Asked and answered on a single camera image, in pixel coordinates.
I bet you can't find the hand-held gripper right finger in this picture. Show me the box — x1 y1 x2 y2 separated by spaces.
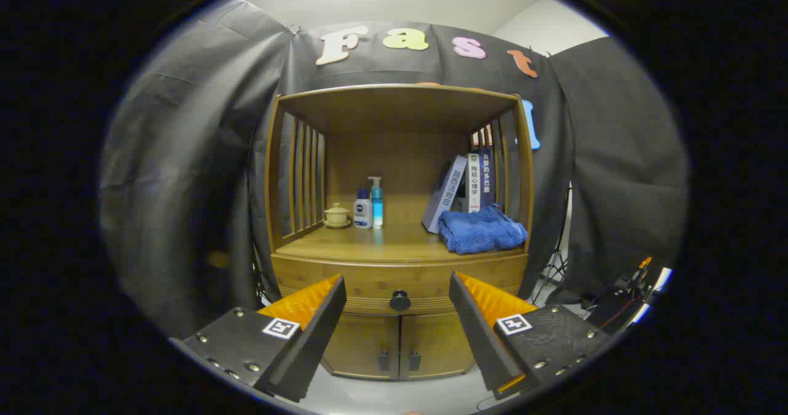
449 271 610 400

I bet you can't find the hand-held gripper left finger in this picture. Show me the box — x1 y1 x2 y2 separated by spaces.
169 273 347 403

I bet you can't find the wooden drawer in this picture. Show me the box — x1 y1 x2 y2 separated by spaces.
271 254 529 315

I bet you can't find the wooden cabinet door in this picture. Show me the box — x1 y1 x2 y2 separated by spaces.
321 312 401 381
399 312 476 381

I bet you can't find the wooden cabinet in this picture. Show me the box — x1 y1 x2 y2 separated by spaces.
265 83 535 382

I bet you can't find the folded blue towel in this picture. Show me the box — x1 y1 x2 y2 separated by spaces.
438 204 528 256

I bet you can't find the beige lidded teacup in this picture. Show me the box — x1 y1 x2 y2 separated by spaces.
323 203 352 228

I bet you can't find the white lotion bottle blue cap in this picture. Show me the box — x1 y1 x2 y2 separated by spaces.
353 188 374 230

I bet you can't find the blue pump bottle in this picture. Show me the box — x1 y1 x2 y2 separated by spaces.
367 176 384 229

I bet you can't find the grey leaning book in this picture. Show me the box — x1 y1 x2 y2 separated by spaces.
422 155 468 234

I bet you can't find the white spine book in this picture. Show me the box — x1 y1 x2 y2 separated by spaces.
466 153 482 214

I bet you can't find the black backdrop cloth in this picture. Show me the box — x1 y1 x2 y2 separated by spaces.
98 0 689 339

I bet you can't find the black equipment with cables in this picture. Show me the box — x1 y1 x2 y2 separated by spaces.
585 256 662 336

